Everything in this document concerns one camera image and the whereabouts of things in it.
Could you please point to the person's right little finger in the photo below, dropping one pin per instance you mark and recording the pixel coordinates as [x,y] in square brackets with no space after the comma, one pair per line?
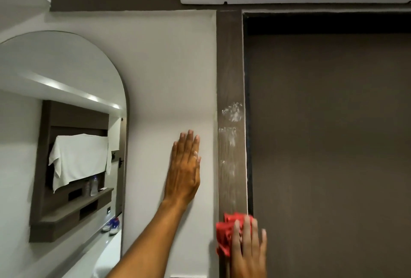
[263,242]

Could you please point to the brown wooden door frame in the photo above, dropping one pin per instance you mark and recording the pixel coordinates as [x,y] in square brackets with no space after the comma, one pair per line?
[231,62]

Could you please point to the person's right hand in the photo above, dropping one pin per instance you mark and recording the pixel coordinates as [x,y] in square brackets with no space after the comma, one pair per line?
[249,258]

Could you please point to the red cleaning cloth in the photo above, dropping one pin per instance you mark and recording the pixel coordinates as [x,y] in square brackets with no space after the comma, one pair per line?
[224,232]

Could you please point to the person's left middle finger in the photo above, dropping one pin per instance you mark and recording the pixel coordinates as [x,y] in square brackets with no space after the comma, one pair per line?
[189,146]

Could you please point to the person's left forearm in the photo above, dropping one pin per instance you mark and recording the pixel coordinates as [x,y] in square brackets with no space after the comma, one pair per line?
[151,239]

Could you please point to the arched wall mirror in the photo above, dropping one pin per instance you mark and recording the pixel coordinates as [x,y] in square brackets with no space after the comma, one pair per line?
[64,75]

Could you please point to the person's right middle finger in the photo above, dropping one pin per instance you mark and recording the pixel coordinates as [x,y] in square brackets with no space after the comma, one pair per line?
[247,232]

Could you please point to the person's left little finger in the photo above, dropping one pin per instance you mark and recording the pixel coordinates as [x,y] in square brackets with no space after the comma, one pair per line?
[175,154]

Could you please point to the person's left thumb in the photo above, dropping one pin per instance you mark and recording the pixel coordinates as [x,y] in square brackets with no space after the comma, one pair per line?
[198,170]

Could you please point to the person's left hand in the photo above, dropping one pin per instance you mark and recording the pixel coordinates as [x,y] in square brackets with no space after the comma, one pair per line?
[182,178]

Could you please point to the brown door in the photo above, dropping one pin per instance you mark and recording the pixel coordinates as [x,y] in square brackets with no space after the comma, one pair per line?
[330,159]

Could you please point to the blue white shoe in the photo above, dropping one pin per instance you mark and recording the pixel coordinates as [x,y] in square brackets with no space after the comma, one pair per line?
[106,225]

